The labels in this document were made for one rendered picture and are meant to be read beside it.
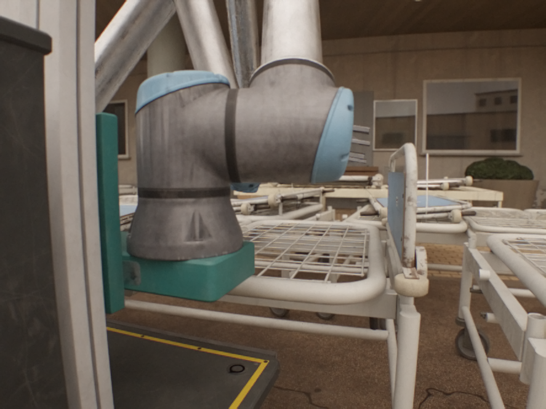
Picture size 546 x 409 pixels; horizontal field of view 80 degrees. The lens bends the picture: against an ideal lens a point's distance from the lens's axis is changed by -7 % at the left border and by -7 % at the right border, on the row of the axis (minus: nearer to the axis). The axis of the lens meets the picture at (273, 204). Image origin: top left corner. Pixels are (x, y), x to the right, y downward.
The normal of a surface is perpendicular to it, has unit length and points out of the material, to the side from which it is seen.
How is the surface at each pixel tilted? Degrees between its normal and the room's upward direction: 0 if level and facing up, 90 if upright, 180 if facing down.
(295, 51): 62
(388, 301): 90
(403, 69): 90
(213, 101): 52
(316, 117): 77
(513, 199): 101
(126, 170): 90
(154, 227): 70
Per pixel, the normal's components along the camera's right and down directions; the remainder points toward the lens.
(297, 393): 0.00, -1.00
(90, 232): 0.95, 0.03
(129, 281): -0.33, 0.09
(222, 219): 0.77, -0.29
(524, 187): 0.07, 0.28
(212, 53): 0.26, 0.04
